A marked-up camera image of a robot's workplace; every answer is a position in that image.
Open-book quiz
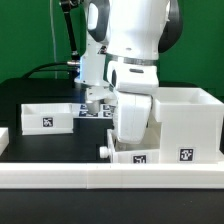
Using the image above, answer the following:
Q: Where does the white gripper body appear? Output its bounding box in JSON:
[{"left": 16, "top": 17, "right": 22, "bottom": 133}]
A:
[{"left": 113, "top": 92, "right": 152, "bottom": 144}]

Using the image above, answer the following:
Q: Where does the white front drawer box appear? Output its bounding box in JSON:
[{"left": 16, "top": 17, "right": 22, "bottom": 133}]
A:
[{"left": 99, "top": 128, "right": 160, "bottom": 164}]

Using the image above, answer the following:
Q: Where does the white drawer box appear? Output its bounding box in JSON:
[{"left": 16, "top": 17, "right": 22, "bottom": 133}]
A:
[
  {"left": 21, "top": 103, "right": 73, "bottom": 135},
  {"left": 99, "top": 128, "right": 160, "bottom": 164}
]

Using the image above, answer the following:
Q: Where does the white drawer cabinet frame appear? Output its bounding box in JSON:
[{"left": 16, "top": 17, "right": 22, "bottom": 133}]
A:
[{"left": 151, "top": 87, "right": 224, "bottom": 163}]

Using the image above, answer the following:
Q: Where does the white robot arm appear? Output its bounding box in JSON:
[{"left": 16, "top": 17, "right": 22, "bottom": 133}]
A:
[{"left": 79, "top": 0, "right": 183, "bottom": 144}]

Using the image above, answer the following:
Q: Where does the white rear drawer box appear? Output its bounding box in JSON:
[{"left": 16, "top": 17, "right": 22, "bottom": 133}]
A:
[{"left": 21, "top": 103, "right": 73, "bottom": 135}]

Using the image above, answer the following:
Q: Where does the marker tag sheet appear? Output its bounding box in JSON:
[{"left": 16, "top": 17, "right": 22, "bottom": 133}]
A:
[{"left": 72, "top": 103, "right": 112, "bottom": 119}]

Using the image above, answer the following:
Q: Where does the black cable bundle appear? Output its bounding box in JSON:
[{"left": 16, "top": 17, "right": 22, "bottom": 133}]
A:
[{"left": 21, "top": 61, "right": 81, "bottom": 80}]

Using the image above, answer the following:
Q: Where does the white front rail fence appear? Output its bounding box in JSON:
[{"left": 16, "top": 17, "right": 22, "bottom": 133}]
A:
[{"left": 0, "top": 163, "right": 224, "bottom": 189}]

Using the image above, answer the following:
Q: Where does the white rail fence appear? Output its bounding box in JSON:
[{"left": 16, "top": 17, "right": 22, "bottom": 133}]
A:
[
  {"left": 0, "top": 163, "right": 224, "bottom": 189},
  {"left": 0, "top": 127, "right": 9, "bottom": 155}
]

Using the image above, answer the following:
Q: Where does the white left rail fence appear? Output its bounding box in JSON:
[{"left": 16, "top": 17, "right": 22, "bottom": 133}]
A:
[{"left": 0, "top": 127, "right": 9, "bottom": 155}]

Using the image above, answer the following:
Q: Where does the grey thin cable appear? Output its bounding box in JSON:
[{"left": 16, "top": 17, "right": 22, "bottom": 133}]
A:
[{"left": 49, "top": 0, "right": 58, "bottom": 80}]

